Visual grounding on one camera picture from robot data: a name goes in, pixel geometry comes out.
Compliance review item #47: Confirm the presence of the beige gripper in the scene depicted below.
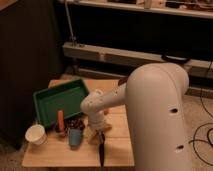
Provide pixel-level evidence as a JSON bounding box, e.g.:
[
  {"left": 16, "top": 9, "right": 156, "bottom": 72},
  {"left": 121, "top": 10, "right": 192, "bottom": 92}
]
[{"left": 84, "top": 115, "right": 112, "bottom": 143}]

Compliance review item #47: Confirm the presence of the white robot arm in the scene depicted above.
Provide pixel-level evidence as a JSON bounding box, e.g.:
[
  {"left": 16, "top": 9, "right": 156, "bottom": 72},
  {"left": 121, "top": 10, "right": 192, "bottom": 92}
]
[{"left": 81, "top": 63, "right": 192, "bottom": 171}]

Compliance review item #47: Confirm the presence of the green plastic tray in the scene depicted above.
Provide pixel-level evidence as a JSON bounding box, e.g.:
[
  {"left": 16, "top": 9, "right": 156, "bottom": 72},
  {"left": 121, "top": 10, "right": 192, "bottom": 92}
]
[{"left": 33, "top": 79, "right": 89, "bottom": 128}]

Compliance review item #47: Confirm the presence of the orange round fruit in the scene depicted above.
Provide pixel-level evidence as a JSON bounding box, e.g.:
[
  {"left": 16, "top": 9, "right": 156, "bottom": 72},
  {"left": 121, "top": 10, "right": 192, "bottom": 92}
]
[{"left": 103, "top": 108, "right": 109, "bottom": 115}]

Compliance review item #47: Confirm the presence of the blue plastic cup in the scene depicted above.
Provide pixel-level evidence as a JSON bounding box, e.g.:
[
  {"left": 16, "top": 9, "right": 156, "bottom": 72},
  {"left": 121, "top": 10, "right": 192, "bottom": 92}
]
[{"left": 68, "top": 129, "right": 82, "bottom": 147}]

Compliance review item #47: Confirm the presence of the dark grape bunch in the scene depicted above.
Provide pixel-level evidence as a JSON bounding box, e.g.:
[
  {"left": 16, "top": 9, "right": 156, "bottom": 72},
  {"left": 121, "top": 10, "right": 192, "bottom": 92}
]
[{"left": 55, "top": 118, "right": 85, "bottom": 137}]

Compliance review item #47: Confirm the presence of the orange carrot toy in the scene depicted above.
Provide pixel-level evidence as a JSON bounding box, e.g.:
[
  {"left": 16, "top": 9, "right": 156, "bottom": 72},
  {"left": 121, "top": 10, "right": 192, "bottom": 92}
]
[{"left": 58, "top": 110, "right": 65, "bottom": 132}]

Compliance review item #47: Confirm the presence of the wooden table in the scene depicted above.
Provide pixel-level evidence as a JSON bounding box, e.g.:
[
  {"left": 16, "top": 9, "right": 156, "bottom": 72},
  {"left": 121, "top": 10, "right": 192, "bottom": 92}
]
[{"left": 21, "top": 78, "right": 136, "bottom": 168}]

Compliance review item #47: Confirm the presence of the purple bowl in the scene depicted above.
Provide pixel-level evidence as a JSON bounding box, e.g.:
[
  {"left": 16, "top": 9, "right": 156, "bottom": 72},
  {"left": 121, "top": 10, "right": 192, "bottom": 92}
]
[{"left": 118, "top": 77, "right": 128, "bottom": 86}]

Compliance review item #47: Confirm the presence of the white paper cup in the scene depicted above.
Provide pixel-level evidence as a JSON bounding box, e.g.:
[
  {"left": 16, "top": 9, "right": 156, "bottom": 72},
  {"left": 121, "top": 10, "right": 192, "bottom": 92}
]
[{"left": 25, "top": 124, "right": 47, "bottom": 145}]

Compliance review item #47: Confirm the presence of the metal pole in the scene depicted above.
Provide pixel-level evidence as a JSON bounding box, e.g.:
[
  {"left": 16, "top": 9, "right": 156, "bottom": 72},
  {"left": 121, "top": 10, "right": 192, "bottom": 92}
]
[{"left": 64, "top": 0, "right": 76, "bottom": 46}]

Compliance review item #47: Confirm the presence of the black object on shelf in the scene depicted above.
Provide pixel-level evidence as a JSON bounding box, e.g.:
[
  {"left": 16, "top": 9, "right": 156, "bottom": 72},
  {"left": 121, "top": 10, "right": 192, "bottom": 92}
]
[{"left": 161, "top": 55, "right": 191, "bottom": 64}]

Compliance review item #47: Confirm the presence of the wooden shelf beam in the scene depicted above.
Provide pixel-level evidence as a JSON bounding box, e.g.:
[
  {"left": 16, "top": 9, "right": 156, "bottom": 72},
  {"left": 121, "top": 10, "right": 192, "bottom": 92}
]
[{"left": 62, "top": 42, "right": 213, "bottom": 80}]

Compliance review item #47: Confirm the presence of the black floor cable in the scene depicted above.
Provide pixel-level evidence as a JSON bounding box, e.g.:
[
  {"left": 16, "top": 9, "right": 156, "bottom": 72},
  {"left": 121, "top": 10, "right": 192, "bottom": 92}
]
[{"left": 188, "top": 61, "right": 213, "bottom": 168}]

